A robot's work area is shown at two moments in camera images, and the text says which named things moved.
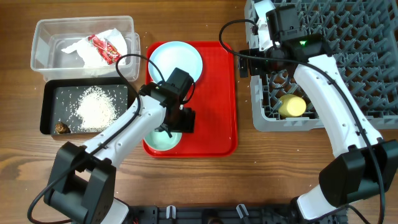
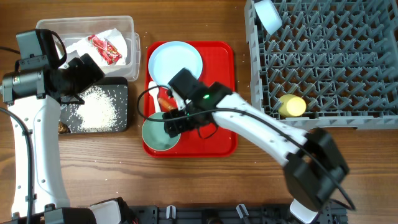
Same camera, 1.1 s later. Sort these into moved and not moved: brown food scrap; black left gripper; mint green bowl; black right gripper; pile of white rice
Moved: black left gripper; black right gripper
Not moved: pile of white rice; mint green bowl; brown food scrap
